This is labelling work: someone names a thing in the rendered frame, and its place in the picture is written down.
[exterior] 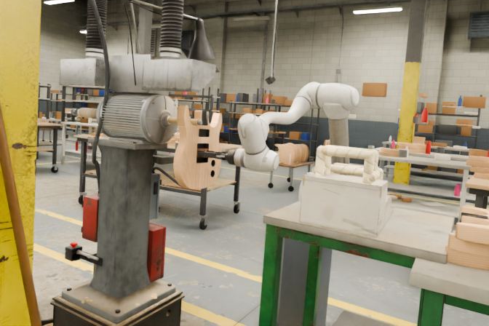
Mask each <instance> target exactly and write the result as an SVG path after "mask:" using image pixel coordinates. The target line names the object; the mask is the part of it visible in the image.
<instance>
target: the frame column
mask: <svg viewBox="0 0 489 326"><path fill-rule="evenodd" d="M98 148H99V149H100V152H101V163H100V195H99V212H98V244H97V257H100V258H102V259H103V266H99V265H96V269H95V275H94V277H93V278H92V281H91V282H90V285H89V286H90V287H92V288H95V289H96V290H99V291H101V292H103V293H106V294H108V295H111V296H113V297H115V298H123V297H124V296H126V295H129V294H131V293H133V292H135V291H137V290H139V289H141V288H143V287H146V286H148V285H150V284H151V283H152V282H150V279H149V275H148V269H147V258H148V231H149V218H150V203H151V177H152V163H153V155H154V152H155V150H156V149H144V150H132V149H126V148H117V147H112V146H102V145H98Z"/></svg>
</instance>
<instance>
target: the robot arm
mask: <svg viewBox="0 0 489 326"><path fill-rule="evenodd" d="M358 102H359V93H358V91H357V90H356V89H355V88H354V87H352V86H349V85H347V84H338V83H327V84H320V83H318V82H311V83H309V84H307V85H306V86H304V87H303V88H302V89H301V90H300V92H299V93H298V94H297V95H296V97H295V99H294V101H293V104H292V105H291V107H290V110H289V111H288V112H287V113H281V112H266V113H264V114H262V115H260V116H259V117H257V116H256V115H254V114H245V115H243V116H242V117H241V118H240V119H239V122H238V133H239V138H240V141H241V144H242V146H243V148H238V149H231V150H230V151H229V152H217V151H207V152H206V151H198V156H200V157H208V158H214V159H222V160H227V161H228V163H229V164H233V165H236V166H237V167H243V168H248V169H251V170H254V171H259V172H271V171H275V169H276V168H278V166H279V155H278V154H277V153H275V152H274V151H271V150H269V148H268V146H267V145H266V139H267V135H268V133H269V124H270V123H273V124H292V123H294V122H296V121H297V120H298V119H300V118H301V117H302V116H303V115H304V114H305V113H306V112H308V111H309V110H310V109H311V108H323V110H324V112H325V115H326V116H327V118H328V121H329V133H330V145H331V146H345V147H349V130H348V118H347V117H348V116H349V114H350V111H351V110H352V109H354V108H355V107H356V106H357V104H358ZM335 163H341V164H349V158H346V157H339V156H331V164H335ZM302 185H303V180H302V181H301V184H300V188H299V193H298V201H300V200H301V195H302Z"/></svg>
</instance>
